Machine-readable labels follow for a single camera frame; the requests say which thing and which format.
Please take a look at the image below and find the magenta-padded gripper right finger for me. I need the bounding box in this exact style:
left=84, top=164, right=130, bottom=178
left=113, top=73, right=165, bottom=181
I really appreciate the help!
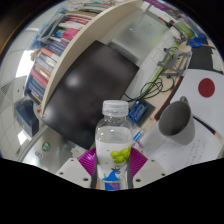
left=126, top=146, right=168, bottom=190

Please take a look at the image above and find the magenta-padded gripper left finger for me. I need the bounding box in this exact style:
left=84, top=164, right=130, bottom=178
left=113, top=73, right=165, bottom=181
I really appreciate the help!
left=54, top=147, right=99, bottom=190

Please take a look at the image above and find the clear plastic water bottle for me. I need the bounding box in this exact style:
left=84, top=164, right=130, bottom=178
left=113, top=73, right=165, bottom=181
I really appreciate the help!
left=94, top=99, right=135, bottom=192

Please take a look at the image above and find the grey ceramic mug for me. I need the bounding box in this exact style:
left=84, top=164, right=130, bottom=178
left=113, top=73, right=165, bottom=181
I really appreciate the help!
left=157, top=95, right=196, bottom=146

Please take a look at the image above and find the blue circuit board box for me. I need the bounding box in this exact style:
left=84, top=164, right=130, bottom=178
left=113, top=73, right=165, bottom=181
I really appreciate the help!
left=128, top=99, right=149, bottom=124

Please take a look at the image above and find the dark blue box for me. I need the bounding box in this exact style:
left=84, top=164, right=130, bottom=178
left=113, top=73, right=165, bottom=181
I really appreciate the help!
left=14, top=98, right=40, bottom=138

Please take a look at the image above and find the black computer monitor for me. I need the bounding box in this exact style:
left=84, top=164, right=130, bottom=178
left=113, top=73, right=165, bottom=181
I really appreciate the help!
left=41, top=39, right=141, bottom=151

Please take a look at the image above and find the flat round red coaster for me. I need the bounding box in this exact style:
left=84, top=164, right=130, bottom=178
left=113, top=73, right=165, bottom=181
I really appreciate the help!
left=197, top=77, right=216, bottom=98

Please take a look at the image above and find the grey metal laptop stand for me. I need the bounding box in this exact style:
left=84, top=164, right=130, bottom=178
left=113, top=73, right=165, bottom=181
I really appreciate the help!
left=156, top=46, right=193, bottom=78

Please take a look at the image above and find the wooden shelf with books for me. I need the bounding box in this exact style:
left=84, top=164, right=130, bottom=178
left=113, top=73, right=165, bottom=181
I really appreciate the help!
left=23, top=0, right=144, bottom=116

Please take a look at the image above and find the black desk mat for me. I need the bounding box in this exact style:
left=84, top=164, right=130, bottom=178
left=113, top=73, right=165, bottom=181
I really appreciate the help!
left=153, top=43, right=224, bottom=122

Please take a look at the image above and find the black cable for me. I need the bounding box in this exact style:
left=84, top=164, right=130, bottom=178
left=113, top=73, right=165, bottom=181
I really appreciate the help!
left=133, top=74, right=176, bottom=103

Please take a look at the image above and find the coiled blue cable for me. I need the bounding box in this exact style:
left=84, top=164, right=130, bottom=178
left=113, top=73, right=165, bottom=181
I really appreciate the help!
left=188, top=35, right=208, bottom=48

